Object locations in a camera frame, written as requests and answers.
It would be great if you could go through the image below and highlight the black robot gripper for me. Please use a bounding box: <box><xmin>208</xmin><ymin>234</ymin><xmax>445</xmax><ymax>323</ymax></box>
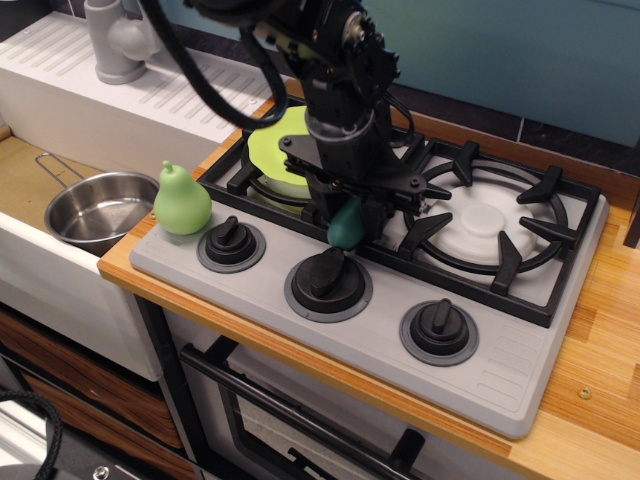
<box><xmin>279</xmin><ymin>107</ymin><xmax>428</xmax><ymax>243</ymax></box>

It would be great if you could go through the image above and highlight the dark green toy cucumber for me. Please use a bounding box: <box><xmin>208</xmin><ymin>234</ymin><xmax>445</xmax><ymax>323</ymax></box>
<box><xmin>327</xmin><ymin>197</ymin><xmax>366</xmax><ymax>250</ymax></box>

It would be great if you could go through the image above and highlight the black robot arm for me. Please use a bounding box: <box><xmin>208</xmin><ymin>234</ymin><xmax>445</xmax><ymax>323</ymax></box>
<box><xmin>184</xmin><ymin>1</ymin><xmax>428</xmax><ymax>249</ymax></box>

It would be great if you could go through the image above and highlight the light green plastic plate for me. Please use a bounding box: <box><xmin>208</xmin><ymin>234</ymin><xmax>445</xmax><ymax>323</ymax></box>
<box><xmin>248</xmin><ymin>106</ymin><xmax>308</xmax><ymax>187</ymax></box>

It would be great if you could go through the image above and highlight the light green toy pear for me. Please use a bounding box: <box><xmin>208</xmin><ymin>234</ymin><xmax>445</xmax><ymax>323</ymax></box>
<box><xmin>154</xmin><ymin>160</ymin><xmax>212</xmax><ymax>235</ymax></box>

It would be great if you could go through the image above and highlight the small stainless steel pot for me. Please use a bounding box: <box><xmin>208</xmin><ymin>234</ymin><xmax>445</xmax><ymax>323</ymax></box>
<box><xmin>44</xmin><ymin>172</ymin><xmax>159</xmax><ymax>257</ymax></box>

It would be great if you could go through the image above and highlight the white toy sink unit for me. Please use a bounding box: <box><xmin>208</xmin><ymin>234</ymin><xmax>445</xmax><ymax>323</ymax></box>
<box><xmin>1</xmin><ymin>13</ymin><xmax>235</xmax><ymax>381</ymax></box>

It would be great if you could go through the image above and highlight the white left burner cap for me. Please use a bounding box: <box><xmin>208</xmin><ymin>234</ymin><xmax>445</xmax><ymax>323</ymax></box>
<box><xmin>248</xmin><ymin>175</ymin><xmax>312</xmax><ymax>215</ymax></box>

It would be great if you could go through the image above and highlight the white burner cap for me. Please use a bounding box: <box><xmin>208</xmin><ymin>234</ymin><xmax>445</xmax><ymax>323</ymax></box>
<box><xmin>248</xmin><ymin>175</ymin><xmax>312</xmax><ymax>215</ymax></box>
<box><xmin>427</xmin><ymin>171</ymin><xmax>555</xmax><ymax>266</ymax></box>

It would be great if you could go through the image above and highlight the black middle stove knob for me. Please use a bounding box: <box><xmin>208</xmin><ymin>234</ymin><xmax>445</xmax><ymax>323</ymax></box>
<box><xmin>284</xmin><ymin>247</ymin><xmax>373</xmax><ymax>323</ymax></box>

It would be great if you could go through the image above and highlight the black stove knob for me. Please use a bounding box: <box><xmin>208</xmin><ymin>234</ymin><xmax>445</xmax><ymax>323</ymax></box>
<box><xmin>399</xmin><ymin>298</ymin><xmax>480</xmax><ymax>367</ymax></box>
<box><xmin>284</xmin><ymin>247</ymin><xmax>373</xmax><ymax>323</ymax></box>
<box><xmin>197</xmin><ymin>215</ymin><xmax>266</xmax><ymax>274</ymax></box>

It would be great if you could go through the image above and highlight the black left stove knob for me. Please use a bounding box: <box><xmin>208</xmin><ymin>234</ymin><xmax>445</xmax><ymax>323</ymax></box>
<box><xmin>197</xmin><ymin>215</ymin><xmax>266</xmax><ymax>274</ymax></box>

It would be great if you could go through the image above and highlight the white right burner cap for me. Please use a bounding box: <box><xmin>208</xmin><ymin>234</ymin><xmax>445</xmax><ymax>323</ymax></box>
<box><xmin>427</xmin><ymin>171</ymin><xmax>555</xmax><ymax>266</ymax></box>

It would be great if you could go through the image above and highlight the black left burner grate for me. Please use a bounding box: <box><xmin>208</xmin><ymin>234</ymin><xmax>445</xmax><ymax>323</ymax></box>
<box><xmin>196</xmin><ymin>94</ymin><xmax>426</xmax><ymax>252</ymax></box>

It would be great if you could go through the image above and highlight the black burner grate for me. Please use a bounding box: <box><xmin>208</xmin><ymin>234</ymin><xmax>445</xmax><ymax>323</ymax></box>
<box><xmin>358</xmin><ymin>139</ymin><xmax>607</xmax><ymax>328</ymax></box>
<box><xmin>196</xmin><ymin>94</ymin><xmax>426</xmax><ymax>252</ymax></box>

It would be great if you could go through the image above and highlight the grey toy stove top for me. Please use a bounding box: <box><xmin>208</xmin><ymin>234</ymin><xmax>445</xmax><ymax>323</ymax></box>
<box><xmin>128</xmin><ymin>134</ymin><xmax>611</xmax><ymax>441</ymax></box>

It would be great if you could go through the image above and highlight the black right burner grate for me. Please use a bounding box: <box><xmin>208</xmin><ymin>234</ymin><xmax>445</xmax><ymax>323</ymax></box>
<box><xmin>358</xmin><ymin>139</ymin><xmax>607</xmax><ymax>328</ymax></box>

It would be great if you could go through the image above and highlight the black right stove knob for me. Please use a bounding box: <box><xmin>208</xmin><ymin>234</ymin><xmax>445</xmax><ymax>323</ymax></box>
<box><xmin>399</xmin><ymin>298</ymin><xmax>480</xmax><ymax>367</ymax></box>

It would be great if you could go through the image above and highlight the toy oven door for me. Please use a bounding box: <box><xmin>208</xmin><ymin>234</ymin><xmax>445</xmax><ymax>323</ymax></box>
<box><xmin>167</xmin><ymin>313</ymin><xmax>514</xmax><ymax>479</ymax></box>

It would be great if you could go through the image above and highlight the grey toy faucet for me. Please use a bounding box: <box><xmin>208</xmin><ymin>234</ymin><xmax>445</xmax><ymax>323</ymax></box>
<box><xmin>84</xmin><ymin>0</ymin><xmax>163</xmax><ymax>85</ymax></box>

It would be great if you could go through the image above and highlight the wood grain drawer front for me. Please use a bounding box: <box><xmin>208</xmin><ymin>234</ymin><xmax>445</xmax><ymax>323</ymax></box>
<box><xmin>1</xmin><ymin>305</ymin><xmax>197</xmax><ymax>479</ymax></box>

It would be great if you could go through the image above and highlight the black corrugated cable hose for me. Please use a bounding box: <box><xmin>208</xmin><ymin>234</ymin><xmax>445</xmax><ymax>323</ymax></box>
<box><xmin>139</xmin><ymin>0</ymin><xmax>291</xmax><ymax>132</ymax></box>

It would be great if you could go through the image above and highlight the black oven door handle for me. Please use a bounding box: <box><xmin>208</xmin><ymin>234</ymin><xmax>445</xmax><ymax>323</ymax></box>
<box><xmin>179</xmin><ymin>344</ymin><xmax>425</xmax><ymax>479</ymax></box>

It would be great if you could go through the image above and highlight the black braided cable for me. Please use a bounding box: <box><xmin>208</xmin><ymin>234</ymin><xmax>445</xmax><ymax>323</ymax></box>
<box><xmin>0</xmin><ymin>388</ymin><xmax>64</xmax><ymax>480</ymax></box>

